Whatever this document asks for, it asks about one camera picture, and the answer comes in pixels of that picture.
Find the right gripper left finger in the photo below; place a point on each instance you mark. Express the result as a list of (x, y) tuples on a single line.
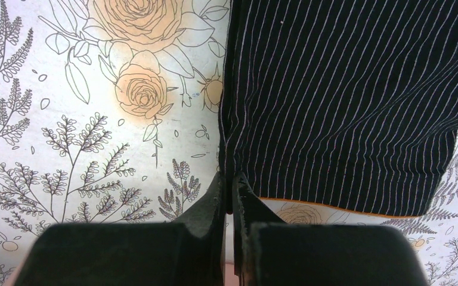
[(202, 251)]

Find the black striped underwear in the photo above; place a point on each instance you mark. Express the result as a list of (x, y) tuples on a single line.
[(348, 104)]

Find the floral patterned table mat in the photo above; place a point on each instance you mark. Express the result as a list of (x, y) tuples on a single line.
[(109, 113)]

